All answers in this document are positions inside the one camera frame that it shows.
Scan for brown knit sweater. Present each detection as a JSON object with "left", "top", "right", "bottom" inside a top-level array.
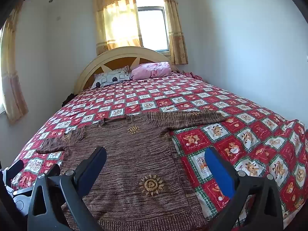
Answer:
[{"left": 36, "top": 108, "right": 227, "bottom": 231}]

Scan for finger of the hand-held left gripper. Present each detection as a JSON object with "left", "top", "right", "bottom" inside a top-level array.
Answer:
[
  {"left": 47, "top": 164, "right": 61, "bottom": 177},
  {"left": 4, "top": 159, "right": 24, "bottom": 186}
]

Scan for yellow side window curtain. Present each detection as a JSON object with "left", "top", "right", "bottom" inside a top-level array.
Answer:
[{"left": 0, "top": 3, "right": 29, "bottom": 125}]

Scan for side window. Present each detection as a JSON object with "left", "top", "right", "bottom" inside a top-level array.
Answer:
[{"left": 0, "top": 29, "right": 6, "bottom": 116}]

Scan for pink pillow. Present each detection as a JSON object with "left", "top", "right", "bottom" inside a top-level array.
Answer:
[{"left": 130, "top": 62, "right": 172, "bottom": 80}]

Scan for dark cloth beside bed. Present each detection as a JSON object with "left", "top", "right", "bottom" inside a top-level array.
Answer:
[{"left": 61, "top": 93, "right": 77, "bottom": 107}]

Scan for wide yellow curtain panel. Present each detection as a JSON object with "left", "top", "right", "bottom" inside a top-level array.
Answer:
[{"left": 93, "top": 0, "right": 144, "bottom": 56}]

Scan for narrow yellow curtain panel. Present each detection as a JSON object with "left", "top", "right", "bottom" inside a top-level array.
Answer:
[{"left": 159, "top": 0, "right": 189, "bottom": 65}]

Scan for window with metal frame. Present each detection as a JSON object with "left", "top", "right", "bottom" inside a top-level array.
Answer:
[{"left": 135, "top": 0, "right": 170, "bottom": 54}]

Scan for red ruffled cloth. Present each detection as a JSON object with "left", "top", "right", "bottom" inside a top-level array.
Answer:
[{"left": 172, "top": 69, "right": 203, "bottom": 80}]

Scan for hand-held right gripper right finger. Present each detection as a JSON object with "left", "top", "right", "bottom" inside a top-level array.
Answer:
[{"left": 204, "top": 147, "right": 284, "bottom": 231}]

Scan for white patterned pillow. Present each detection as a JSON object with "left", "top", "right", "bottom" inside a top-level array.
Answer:
[{"left": 91, "top": 65, "right": 132, "bottom": 89}]

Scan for cream wooden headboard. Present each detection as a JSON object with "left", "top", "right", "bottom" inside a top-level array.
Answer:
[{"left": 73, "top": 46, "right": 172, "bottom": 93}]

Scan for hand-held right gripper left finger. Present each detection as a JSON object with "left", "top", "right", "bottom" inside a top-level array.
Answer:
[{"left": 27, "top": 146, "right": 107, "bottom": 231}]

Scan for red checked printed blanket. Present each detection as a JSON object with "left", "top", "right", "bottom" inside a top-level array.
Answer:
[{"left": 11, "top": 71, "right": 308, "bottom": 229}]

